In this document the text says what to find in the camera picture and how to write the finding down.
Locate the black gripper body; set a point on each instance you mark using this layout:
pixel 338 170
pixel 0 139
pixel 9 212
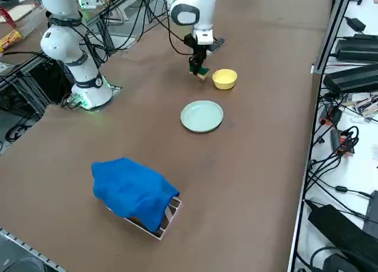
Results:
pixel 200 51

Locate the green and yellow sponge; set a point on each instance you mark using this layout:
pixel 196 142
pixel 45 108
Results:
pixel 203 76

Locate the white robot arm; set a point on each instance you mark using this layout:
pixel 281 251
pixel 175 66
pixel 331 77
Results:
pixel 88 77

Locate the pale green round plate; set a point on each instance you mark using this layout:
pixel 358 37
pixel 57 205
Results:
pixel 202 117

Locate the small yellow bowl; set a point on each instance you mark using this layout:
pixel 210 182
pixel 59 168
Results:
pixel 224 80

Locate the white green device box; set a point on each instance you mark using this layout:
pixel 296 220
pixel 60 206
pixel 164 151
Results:
pixel 87 1

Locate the blue cloth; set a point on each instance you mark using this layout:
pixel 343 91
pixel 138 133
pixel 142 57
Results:
pixel 130 189

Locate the large power adapter brick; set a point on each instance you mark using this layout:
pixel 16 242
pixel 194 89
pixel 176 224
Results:
pixel 351 78

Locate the small black power adapter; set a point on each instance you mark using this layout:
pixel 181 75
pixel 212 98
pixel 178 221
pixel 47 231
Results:
pixel 355 24

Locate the black power adapter brick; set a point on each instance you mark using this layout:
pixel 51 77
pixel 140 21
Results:
pixel 357 50
pixel 339 230

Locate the orange black power strip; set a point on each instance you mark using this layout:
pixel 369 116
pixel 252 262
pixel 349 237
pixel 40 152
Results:
pixel 342 143

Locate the white metal rack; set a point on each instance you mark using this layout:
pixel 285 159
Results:
pixel 161 237

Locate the beige woven mat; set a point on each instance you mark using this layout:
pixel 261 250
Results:
pixel 20 11

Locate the yellow red snack packet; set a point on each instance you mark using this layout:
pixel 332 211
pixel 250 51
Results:
pixel 10 40

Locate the black box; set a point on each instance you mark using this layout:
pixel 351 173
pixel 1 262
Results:
pixel 372 213

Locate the dark round object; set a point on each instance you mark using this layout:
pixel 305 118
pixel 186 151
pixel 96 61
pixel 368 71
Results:
pixel 23 264

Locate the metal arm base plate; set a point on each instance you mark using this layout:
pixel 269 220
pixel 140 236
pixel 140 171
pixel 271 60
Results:
pixel 116 89

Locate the aluminium frame post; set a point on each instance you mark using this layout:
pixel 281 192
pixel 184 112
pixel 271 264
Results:
pixel 329 33

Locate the aluminium rail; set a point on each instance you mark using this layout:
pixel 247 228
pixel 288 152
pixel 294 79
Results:
pixel 29 248

